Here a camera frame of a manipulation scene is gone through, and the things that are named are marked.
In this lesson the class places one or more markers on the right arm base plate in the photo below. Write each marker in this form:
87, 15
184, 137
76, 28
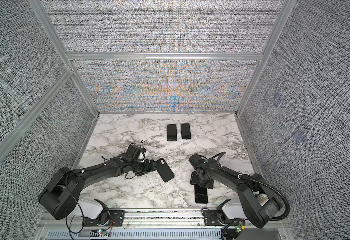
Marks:
213, 217

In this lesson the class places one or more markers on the aluminium frame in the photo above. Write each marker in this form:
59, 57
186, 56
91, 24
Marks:
81, 80

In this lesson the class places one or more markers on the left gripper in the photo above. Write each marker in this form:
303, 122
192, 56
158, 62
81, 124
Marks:
147, 168

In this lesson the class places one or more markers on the light blue phone case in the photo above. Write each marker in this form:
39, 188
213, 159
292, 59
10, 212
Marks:
185, 131

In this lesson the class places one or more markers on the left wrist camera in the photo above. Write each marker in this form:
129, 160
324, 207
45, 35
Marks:
136, 153

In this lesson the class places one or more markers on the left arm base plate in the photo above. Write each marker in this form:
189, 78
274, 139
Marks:
115, 217

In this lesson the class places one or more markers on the black smartphone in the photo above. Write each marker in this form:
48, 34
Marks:
200, 194

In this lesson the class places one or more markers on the aluminium front rail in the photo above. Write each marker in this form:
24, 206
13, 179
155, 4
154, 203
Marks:
159, 224

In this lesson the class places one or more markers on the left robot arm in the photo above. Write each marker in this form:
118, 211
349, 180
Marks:
61, 195

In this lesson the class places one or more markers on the black phone case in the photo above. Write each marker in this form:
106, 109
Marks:
164, 170
171, 133

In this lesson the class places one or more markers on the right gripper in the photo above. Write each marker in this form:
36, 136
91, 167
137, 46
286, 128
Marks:
193, 180

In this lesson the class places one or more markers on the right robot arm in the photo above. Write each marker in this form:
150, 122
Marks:
260, 201

